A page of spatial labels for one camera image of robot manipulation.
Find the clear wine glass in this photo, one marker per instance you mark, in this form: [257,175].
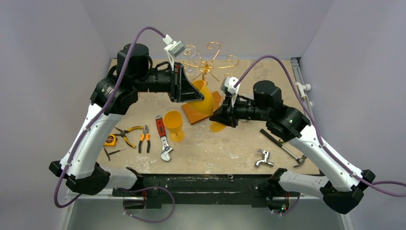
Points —
[189,52]

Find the yellow tape measure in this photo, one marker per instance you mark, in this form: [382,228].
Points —
[111,141]

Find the chrome faucet tap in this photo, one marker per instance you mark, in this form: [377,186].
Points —
[265,160]

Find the yellow wine glass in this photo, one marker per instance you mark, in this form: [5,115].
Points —
[173,123]
[205,106]

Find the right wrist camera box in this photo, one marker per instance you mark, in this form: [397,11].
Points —
[229,87]

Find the white pipe tee fitting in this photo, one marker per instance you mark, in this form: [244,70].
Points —
[303,89]

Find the small black hex key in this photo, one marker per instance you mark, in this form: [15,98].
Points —
[108,154]

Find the yellow long nose pliers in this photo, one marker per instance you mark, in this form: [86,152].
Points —
[123,133]

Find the orange black pliers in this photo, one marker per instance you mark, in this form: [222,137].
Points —
[145,136]

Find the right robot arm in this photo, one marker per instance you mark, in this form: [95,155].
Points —
[341,186]

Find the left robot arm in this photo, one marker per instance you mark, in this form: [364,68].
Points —
[132,74]

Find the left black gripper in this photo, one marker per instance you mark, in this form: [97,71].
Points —
[181,89]

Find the red adjustable wrench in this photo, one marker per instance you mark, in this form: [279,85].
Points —
[166,148]

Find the gold wire wine glass rack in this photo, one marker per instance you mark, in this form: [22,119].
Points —
[199,69]

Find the black handled hammer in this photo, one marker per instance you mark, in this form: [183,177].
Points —
[300,161]

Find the aluminium frame rail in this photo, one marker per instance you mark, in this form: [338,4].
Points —
[296,76]

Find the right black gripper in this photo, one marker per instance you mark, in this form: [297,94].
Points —
[232,111]

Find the black table front rail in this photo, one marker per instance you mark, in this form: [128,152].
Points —
[255,190]

